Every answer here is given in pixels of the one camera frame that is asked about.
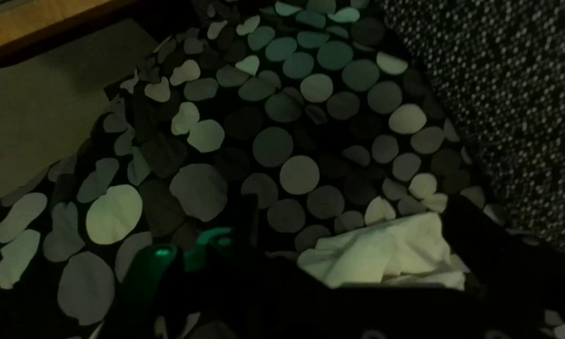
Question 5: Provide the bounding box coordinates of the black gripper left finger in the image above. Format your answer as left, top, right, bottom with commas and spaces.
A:
233, 195, 265, 298

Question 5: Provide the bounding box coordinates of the brown wooden bed frame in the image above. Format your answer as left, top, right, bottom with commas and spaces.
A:
0, 0, 147, 72

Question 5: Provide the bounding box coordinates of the black sheet with grey dots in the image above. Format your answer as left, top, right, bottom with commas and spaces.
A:
0, 0, 565, 339

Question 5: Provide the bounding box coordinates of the white cloth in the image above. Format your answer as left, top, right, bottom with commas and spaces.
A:
295, 212, 471, 293

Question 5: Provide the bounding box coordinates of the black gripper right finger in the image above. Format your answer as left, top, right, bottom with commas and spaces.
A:
442, 195, 518, 295

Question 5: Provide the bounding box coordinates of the black white speckled pillow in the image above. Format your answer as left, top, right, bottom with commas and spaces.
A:
375, 0, 565, 261

